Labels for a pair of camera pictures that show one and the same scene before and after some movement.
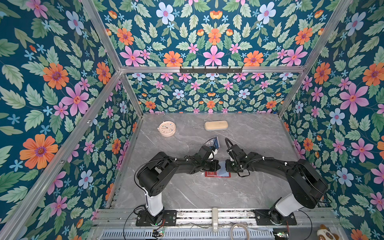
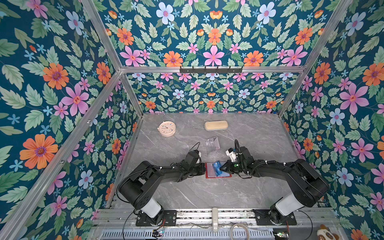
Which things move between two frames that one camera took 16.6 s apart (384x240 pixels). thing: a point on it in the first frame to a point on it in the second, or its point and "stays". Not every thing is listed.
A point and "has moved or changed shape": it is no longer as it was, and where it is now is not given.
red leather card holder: [213, 174] stays
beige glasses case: [216, 125] stays
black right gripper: [227, 163] stays
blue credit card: [216, 143] has moved or changed shape
